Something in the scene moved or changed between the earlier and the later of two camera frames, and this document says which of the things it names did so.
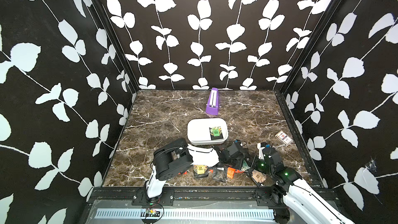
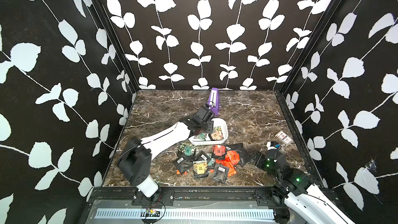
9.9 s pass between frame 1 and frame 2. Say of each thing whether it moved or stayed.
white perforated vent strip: stayed
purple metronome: stayed
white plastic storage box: stayed
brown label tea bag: moved
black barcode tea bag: stayed
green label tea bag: moved
